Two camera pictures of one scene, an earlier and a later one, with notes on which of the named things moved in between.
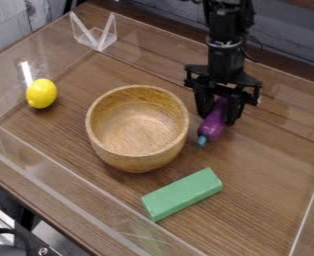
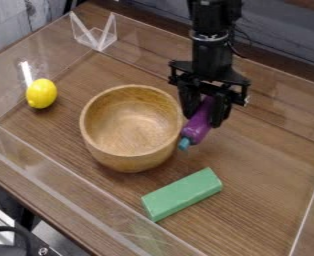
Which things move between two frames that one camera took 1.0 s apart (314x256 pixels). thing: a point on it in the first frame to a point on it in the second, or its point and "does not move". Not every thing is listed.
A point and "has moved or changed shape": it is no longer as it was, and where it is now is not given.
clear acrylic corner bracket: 93,37 does not move
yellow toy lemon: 39,93 does not move
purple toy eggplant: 212,126 has moved or changed shape
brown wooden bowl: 136,126 does not move
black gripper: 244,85 to 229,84
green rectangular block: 182,192 does not move
